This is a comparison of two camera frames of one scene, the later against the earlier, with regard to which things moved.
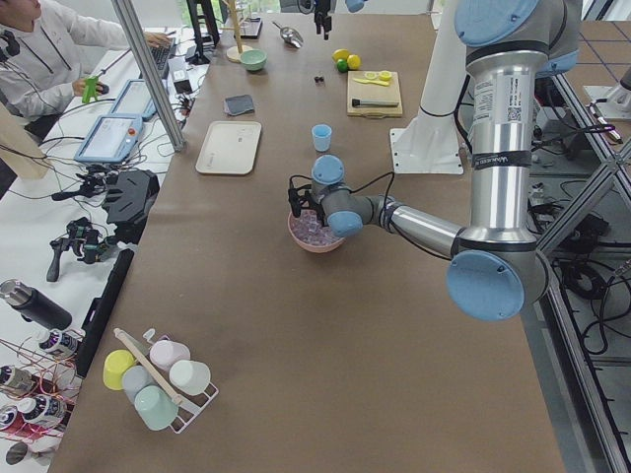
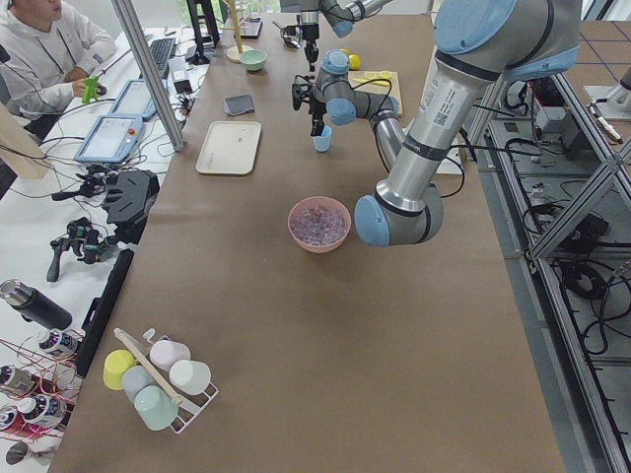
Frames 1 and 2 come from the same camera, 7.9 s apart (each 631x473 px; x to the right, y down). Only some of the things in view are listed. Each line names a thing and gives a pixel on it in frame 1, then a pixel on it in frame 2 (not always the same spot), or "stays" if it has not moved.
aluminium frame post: (126, 16) stays
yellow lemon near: (353, 61) stays
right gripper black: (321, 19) to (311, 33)
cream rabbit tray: (230, 148) stays
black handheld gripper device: (88, 240) stays
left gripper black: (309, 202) to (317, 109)
